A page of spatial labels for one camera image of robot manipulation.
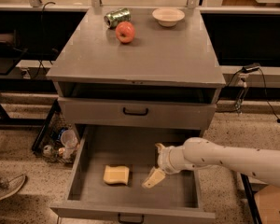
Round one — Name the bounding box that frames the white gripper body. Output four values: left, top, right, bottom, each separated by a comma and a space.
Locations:
157, 146, 186, 175

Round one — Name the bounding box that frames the yellow sponge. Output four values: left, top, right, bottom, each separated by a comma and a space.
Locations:
103, 165, 130, 185

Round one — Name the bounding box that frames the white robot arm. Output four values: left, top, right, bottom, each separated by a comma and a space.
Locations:
142, 137, 280, 189

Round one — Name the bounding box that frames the closed grey upper drawer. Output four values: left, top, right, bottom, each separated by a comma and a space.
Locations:
58, 97, 217, 131

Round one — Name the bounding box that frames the open grey middle drawer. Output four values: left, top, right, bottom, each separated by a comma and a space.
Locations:
50, 125, 216, 224

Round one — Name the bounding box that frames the grey drawer cabinet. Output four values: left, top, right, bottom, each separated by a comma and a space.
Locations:
46, 7, 227, 147

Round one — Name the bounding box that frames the clear plastic cup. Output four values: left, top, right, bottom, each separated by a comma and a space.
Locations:
61, 130, 77, 159

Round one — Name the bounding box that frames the cardboard box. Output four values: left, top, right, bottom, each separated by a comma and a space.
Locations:
255, 186, 280, 224

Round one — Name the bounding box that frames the red apple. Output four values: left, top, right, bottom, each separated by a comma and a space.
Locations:
115, 21, 135, 44

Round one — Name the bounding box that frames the white bowl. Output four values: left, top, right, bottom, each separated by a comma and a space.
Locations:
152, 8, 185, 27

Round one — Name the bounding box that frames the green soda can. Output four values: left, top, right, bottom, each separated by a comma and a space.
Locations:
104, 7, 131, 29

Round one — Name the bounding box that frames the grey shoe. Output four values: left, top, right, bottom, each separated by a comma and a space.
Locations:
0, 175, 26, 201

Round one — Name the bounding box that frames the wire basket with trash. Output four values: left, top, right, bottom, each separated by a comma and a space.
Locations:
32, 112, 79, 164

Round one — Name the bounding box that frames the black metal frame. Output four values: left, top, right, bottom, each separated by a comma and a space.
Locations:
241, 174, 262, 224

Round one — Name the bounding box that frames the black power adapter with cable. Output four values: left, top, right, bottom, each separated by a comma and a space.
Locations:
219, 63, 280, 124

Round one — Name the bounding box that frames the black table leg frame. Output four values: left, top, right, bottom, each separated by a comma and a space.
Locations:
0, 92, 60, 127

